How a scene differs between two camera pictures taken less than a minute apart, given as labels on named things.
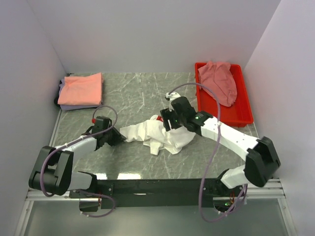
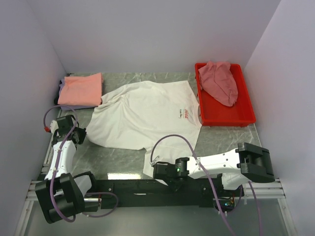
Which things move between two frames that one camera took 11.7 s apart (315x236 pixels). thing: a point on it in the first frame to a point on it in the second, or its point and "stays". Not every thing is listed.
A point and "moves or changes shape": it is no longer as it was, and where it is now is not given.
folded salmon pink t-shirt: [81, 90] stays
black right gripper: [167, 115] to [174, 186]
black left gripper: [118, 138] to [82, 134]
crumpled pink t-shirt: [218, 76] stays
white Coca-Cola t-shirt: [152, 134] moves or changes shape
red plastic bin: [240, 113] stays
